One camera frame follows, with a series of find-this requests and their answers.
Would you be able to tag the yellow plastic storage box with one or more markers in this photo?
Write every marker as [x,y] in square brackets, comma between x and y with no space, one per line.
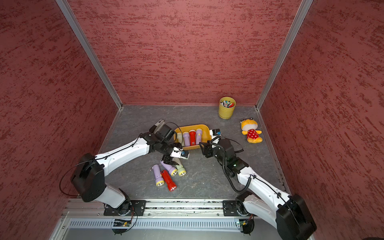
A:
[206,135]

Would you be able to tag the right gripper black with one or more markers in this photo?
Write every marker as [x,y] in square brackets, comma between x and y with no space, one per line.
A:
[207,149]

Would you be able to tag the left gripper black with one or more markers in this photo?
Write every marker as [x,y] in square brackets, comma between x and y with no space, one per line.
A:
[167,159]

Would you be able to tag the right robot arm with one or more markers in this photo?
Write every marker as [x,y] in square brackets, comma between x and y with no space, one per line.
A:
[289,215]

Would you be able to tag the yellow pen cup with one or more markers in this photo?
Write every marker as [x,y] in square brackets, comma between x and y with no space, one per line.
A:
[226,113]

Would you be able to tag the red flashlight white head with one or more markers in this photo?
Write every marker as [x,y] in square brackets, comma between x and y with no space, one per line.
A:
[192,134]

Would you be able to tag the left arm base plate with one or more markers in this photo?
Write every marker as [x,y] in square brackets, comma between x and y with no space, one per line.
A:
[136,207]

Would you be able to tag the yellow plush toy red dress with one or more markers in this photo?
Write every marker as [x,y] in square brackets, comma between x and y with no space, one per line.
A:
[249,129]

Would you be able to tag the pens in cup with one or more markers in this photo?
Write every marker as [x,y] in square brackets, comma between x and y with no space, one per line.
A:
[227,104]

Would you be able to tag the right corner aluminium post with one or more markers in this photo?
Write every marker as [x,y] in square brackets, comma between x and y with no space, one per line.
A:
[291,35]

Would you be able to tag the corner aluminium post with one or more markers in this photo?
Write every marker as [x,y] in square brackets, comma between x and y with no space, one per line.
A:
[291,35]
[76,28]

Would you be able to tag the left corner aluminium post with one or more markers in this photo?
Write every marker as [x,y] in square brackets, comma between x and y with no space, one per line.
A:
[76,28]

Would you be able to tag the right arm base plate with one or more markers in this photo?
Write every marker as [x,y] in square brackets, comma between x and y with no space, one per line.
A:
[234,208]

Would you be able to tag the purple flashlight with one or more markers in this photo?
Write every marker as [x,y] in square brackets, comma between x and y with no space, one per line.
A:
[199,134]
[186,137]
[170,169]
[158,176]

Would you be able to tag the aluminium front rail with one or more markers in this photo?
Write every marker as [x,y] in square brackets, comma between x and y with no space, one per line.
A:
[159,208]

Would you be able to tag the green flashlight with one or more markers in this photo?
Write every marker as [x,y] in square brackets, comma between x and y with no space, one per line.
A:
[180,138]
[179,166]

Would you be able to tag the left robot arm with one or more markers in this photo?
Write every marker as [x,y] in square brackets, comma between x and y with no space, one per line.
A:
[89,175]

